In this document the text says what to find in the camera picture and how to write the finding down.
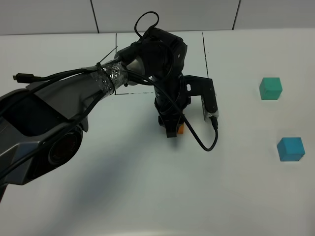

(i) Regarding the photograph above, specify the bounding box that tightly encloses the blue cube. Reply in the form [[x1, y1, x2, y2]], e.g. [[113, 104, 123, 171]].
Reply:
[[277, 137, 305, 162]]

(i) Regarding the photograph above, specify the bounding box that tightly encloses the green cube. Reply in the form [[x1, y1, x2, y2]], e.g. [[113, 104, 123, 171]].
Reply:
[[259, 77, 283, 100]]

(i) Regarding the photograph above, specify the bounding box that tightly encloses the orange cube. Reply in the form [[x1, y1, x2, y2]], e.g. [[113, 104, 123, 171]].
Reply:
[[177, 123, 185, 134]]

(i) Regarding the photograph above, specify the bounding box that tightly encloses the left black camera cable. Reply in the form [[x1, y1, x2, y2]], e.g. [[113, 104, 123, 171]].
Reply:
[[134, 11, 220, 152]]

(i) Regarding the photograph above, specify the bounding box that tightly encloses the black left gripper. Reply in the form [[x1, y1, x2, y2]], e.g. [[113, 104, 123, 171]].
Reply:
[[153, 73, 189, 138]]

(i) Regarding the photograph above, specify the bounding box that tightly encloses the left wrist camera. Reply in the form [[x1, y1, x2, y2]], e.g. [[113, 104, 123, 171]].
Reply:
[[183, 75, 219, 122]]

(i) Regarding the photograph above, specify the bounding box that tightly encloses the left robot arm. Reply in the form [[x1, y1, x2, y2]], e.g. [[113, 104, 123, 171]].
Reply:
[[0, 28, 187, 187]]

